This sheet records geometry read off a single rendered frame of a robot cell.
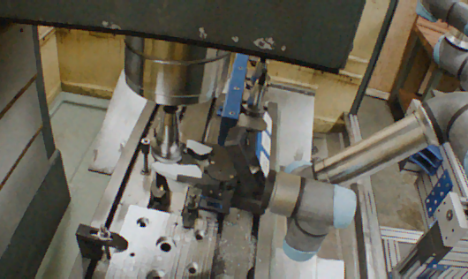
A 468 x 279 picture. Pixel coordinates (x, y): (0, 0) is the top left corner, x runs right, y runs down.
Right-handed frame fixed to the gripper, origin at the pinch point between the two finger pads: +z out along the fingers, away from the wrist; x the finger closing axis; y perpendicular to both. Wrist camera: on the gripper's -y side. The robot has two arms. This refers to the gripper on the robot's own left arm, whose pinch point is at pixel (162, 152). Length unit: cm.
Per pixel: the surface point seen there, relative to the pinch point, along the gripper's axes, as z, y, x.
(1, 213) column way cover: 42, 29, -9
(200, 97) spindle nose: -6.5, -17.2, -5.5
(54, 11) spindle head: 10.4, -30.2, -13.6
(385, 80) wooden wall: -121, 109, 278
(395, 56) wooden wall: -121, 81, 278
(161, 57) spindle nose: -1.4, -23.3, -7.8
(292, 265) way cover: -37, 53, 19
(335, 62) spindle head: -21.2, -29.7, -10.2
